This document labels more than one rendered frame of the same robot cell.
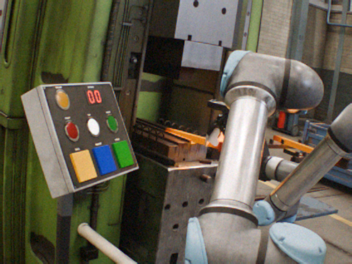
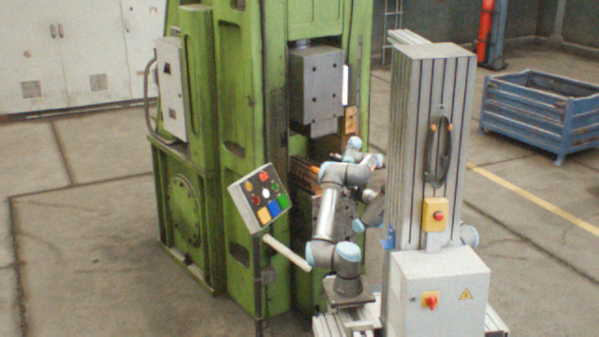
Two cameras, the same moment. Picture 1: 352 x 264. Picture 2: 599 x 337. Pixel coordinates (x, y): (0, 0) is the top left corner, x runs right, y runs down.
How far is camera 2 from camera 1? 2.29 m
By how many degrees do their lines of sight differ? 14
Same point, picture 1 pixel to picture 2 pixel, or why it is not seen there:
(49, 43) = (226, 123)
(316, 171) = (378, 206)
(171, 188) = (315, 208)
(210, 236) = (314, 250)
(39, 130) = (240, 203)
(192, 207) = not seen: hidden behind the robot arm
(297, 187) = (371, 213)
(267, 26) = not seen: outside the picture
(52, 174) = (249, 223)
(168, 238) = not seen: hidden behind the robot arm
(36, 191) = (231, 214)
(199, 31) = (319, 114)
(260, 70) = (333, 174)
